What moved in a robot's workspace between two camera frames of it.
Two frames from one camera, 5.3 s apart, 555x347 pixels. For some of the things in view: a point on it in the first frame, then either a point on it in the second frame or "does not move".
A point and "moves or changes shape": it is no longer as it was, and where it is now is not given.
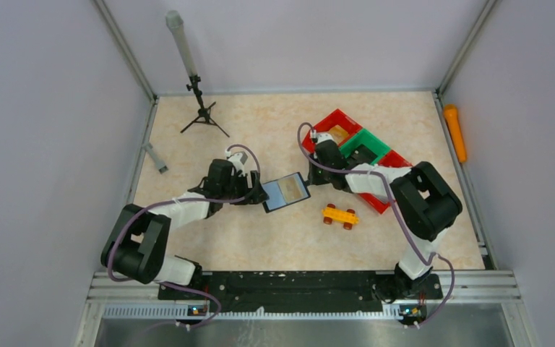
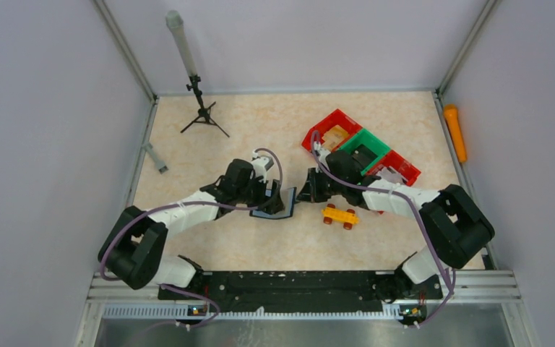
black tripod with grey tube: [175, 24] does not move
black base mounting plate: [295, 292] does not move
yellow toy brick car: [347, 217] does not move
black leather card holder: [285, 191] moves or changes shape
